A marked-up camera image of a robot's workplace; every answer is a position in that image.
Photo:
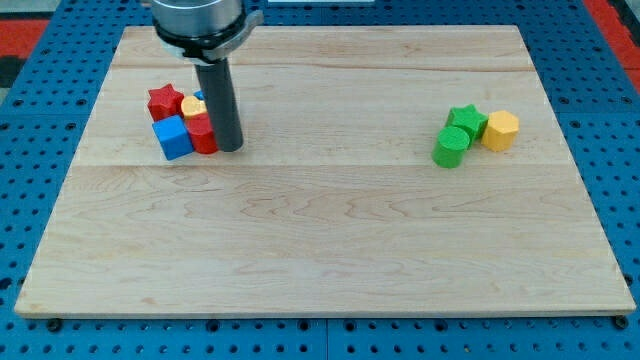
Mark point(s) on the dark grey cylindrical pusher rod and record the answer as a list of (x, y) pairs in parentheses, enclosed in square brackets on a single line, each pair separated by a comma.
[(219, 96)]

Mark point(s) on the yellow heart block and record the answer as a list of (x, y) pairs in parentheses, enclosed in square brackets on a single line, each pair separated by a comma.
[(191, 106)]

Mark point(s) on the red star block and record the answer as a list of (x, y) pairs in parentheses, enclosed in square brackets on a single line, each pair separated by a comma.
[(164, 102)]

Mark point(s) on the red cylinder block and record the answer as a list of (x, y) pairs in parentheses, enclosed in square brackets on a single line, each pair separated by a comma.
[(201, 134)]

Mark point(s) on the blue cube block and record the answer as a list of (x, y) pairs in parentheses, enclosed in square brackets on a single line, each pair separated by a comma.
[(173, 137)]

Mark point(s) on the light wooden board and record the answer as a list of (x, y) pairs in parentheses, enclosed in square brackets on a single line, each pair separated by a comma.
[(333, 207)]

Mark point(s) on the green cylinder block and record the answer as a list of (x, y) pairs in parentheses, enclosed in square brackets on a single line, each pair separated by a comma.
[(450, 147)]

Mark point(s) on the green star block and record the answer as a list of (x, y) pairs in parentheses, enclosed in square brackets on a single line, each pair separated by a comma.
[(469, 119)]

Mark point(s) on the yellow hexagon block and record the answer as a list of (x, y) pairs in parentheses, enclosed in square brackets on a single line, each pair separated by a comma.
[(501, 130)]

